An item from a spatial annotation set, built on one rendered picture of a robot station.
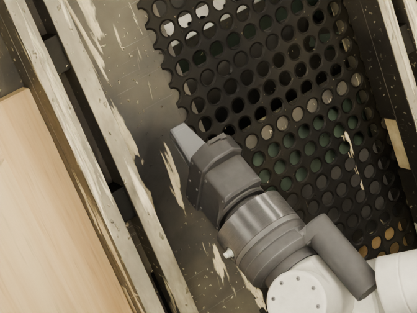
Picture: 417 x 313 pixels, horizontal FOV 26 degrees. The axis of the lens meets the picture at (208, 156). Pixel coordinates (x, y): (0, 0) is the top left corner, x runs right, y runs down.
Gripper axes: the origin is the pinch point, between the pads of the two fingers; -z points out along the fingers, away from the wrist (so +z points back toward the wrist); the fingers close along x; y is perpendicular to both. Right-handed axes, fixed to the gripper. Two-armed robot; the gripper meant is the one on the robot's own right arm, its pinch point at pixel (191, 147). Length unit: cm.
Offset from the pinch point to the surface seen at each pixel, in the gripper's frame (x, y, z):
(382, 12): 3.8, -30.5, -1.3
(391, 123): -11.9, -30.6, 6.5
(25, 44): 15.2, 13.4, -12.3
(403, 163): -16.6, -30.6, 10.8
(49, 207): -1.9, 17.3, -3.1
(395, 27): 1.9, -31.8, 0.5
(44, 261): -6.0, 20.5, 0.5
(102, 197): 1.7, 12.8, 0.7
